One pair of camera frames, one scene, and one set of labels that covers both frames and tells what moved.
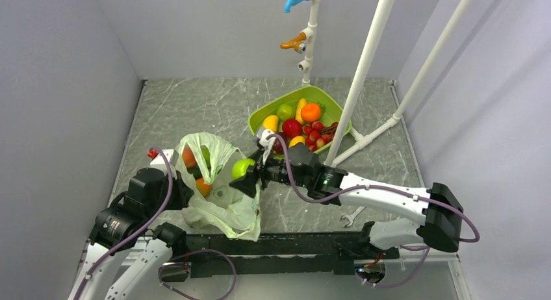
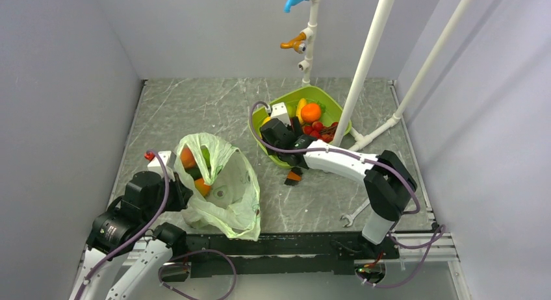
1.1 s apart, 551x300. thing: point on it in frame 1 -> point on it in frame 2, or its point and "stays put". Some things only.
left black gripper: x=184 y=193 stays put
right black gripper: x=247 y=184 -> x=295 y=127
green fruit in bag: x=206 y=153 stays put
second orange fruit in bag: x=203 y=187 stays put
